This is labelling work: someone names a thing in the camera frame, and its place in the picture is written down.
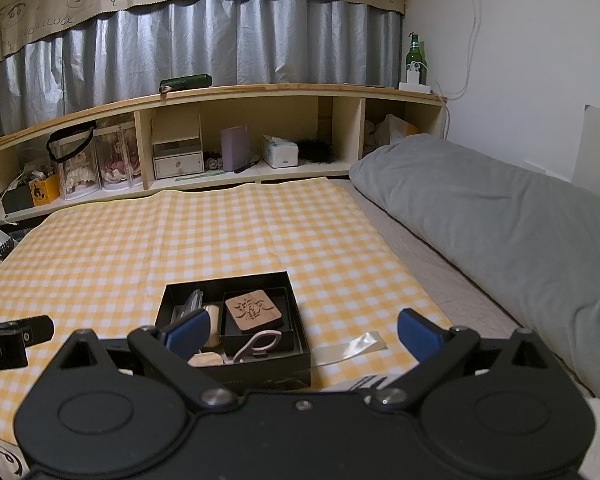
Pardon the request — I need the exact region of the white charger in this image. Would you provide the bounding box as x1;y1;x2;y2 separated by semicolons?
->
398;62;432;92

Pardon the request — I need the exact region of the white plastic bag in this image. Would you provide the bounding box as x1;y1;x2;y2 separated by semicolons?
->
364;114;422;161

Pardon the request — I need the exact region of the dark green box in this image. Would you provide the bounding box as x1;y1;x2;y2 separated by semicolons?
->
0;185;36;216

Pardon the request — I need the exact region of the yellow box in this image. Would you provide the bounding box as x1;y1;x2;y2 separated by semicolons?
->
28;172;62;207

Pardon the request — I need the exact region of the purple container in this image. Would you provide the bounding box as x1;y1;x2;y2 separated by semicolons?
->
220;126;251;174

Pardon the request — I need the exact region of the clear doll case pink doll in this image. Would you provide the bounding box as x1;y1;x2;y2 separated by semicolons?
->
93;122;144;192

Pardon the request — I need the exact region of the white cable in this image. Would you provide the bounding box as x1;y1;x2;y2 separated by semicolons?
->
427;0;483;103

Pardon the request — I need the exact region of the small black box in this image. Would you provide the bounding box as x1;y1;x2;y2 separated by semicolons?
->
218;287;302;357

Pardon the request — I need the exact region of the dark green case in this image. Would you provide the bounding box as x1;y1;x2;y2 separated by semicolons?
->
159;73;214;96

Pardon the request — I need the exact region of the large black box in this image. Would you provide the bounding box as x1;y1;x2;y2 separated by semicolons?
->
154;270;314;390

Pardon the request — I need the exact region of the oval wooden box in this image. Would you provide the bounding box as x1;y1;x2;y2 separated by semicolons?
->
187;352;227;369

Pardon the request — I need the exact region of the carved wooden coaster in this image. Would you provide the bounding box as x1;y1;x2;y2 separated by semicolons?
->
224;295;284;336

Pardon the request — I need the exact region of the wooden shelf unit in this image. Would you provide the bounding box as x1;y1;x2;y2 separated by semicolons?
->
0;82;449;227

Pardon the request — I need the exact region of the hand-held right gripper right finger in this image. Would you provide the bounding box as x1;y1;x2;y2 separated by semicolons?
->
369;309;565;409

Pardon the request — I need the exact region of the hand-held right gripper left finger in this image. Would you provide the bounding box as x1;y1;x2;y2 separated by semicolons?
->
49;309;234;410

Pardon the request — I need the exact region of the grey pillow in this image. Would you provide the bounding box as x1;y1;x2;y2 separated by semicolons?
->
348;134;600;403

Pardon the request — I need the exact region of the wooden drawer box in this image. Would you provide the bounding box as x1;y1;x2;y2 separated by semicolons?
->
151;112;205;179

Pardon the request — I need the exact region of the yellow checkered blanket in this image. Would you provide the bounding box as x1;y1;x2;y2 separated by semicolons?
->
0;176;455;450

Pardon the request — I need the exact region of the clear doll case black handle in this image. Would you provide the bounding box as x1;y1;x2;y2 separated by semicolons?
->
46;122;102;202

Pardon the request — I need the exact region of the clear plastic film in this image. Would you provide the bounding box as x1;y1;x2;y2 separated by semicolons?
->
310;330;387;369

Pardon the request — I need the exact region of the grey curtain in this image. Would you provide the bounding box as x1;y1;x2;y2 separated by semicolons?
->
0;0;405;137

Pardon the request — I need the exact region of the white tissue box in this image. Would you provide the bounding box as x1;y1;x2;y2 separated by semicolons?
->
261;134;300;169

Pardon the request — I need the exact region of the green glass bottle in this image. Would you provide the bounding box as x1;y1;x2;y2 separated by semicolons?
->
405;33;427;86

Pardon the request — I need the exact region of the black feather duster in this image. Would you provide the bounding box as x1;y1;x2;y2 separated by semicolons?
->
297;137;350;167

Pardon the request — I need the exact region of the beige earbuds case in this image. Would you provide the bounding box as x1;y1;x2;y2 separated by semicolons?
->
202;303;224;352

